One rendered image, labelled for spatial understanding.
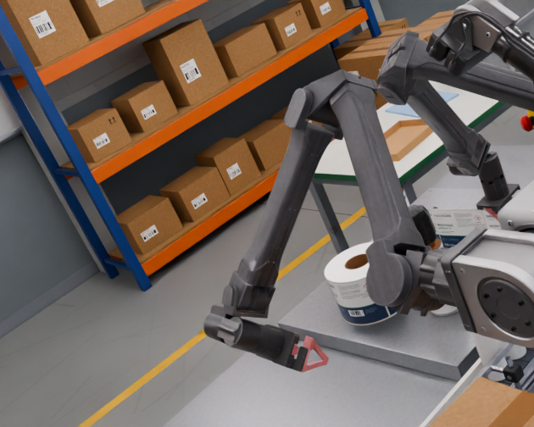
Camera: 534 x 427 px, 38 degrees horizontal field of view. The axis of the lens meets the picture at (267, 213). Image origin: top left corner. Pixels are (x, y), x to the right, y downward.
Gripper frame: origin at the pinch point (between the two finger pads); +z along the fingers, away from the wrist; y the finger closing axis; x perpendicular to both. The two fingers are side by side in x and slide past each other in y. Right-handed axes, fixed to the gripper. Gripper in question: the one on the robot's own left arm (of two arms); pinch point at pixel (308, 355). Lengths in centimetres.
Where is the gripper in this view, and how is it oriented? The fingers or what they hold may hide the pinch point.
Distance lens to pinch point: 159.1
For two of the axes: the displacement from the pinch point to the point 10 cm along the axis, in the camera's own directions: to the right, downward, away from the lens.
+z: 7.6, 3.3, 5.6
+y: -5.7, -0.6, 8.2
